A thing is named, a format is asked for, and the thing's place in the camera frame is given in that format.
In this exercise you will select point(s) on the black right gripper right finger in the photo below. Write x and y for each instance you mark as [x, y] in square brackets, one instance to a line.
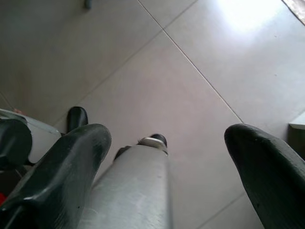
[269, 171]

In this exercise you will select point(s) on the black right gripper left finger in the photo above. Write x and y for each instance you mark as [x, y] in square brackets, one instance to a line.
[54, 171]

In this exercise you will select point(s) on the silver robot left leg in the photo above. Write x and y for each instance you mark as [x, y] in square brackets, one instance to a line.
[43, 140]

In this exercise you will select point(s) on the silver robot leg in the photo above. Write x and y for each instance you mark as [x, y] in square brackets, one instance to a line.
[133, 186]
[43, 140]

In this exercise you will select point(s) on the pale furniture corner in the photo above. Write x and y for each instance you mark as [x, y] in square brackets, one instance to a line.
[297, 136]

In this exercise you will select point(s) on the black robot left foot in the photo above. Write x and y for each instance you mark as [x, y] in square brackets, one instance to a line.
[77, 118]

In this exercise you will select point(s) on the black robot foot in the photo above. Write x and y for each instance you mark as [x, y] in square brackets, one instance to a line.
[158, 138]
[77, 118]

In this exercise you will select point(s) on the silver robot right leg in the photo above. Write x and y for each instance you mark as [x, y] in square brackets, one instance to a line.
[133, 186]

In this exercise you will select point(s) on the black robot right foot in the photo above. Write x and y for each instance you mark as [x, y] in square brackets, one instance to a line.
[158, 138]

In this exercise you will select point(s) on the beige patterned floor mat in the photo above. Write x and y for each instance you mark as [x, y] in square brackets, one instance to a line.
[299, 9]

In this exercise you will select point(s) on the dark furniture leg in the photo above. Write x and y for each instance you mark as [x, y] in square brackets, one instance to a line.
[87, 3]

